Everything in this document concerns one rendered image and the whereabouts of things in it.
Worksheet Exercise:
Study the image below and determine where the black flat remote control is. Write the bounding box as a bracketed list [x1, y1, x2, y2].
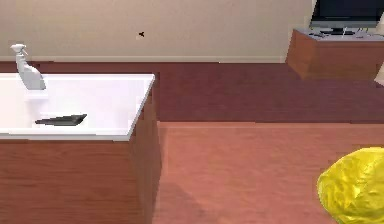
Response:
[34, 113, 88, 127]

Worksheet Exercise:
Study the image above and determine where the white-topped wooden counter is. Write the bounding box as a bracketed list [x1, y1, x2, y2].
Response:
[0, 72, 163, 224]

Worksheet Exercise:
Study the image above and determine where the wooden television stand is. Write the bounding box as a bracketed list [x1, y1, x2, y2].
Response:
[285, 27, 384, 81]

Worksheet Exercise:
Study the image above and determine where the white spray bottle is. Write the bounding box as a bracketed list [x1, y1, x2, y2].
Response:
[9, 43, 47, 91]

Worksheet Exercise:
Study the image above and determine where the yellow beanbag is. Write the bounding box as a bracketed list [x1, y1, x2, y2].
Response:
[316, 146, 384, 224]

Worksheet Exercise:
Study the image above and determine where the black television set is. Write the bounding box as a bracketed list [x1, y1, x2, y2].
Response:
[308, 0, 384, 36]

